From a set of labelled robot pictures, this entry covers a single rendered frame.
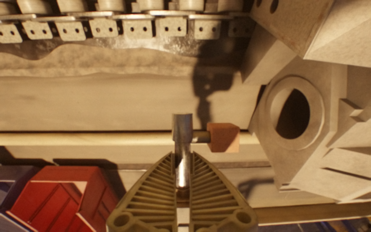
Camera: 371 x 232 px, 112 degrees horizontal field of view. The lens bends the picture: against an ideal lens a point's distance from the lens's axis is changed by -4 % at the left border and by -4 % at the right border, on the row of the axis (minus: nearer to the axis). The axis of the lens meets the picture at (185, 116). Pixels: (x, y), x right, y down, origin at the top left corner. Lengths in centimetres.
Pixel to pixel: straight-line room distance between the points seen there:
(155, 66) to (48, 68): 23
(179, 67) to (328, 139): 26
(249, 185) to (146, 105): 50
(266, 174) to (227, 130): 46
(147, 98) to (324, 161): 34
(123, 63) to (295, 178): 37
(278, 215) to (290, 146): 63
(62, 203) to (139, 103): 49
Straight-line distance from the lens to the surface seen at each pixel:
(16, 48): 47
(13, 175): 66
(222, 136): 17
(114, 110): 38
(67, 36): 36
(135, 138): 38
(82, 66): 37
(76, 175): 53
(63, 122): 48
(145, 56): 32
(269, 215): 85
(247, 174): 58
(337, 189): 34
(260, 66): 27
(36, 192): 62
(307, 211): 96
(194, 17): 26
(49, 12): 35
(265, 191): 73
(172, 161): 17
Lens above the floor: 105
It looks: 58 degrees down
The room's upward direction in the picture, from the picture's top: 177 degrees clockwise
